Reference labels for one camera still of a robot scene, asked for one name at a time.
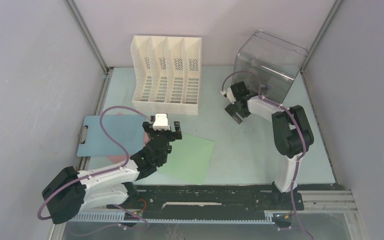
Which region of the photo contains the green clipboard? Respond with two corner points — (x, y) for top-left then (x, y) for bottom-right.
(158, 133), (216, 185)

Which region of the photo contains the transparent grey drawer box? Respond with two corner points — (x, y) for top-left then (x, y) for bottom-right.
(231, 30), (308, 104)

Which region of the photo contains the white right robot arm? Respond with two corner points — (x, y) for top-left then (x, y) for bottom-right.
(220, 81), (314, 209)

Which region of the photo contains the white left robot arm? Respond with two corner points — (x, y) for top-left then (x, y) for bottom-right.
(39, 121), (182, 225)

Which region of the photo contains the blue clipboard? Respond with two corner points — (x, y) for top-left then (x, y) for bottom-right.
(77, 114), (145, 157)

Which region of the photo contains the pink paper sheet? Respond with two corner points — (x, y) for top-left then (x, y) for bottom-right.
(106, 133), (149, 164)

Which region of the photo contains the white file organizer rack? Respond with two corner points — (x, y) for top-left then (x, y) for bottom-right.
(130, 35), (202, 115)

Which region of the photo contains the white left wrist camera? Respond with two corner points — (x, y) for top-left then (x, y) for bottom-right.
(150, 113), (171, 131)

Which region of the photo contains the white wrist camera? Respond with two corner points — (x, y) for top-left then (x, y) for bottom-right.
(150, 113), (171, 131)
(220, 87), (237, 104)

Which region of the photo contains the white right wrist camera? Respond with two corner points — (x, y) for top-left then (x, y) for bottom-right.
(220, 87), (237, 104)

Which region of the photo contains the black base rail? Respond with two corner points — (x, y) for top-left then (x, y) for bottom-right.
(120, 184), (304, 222)

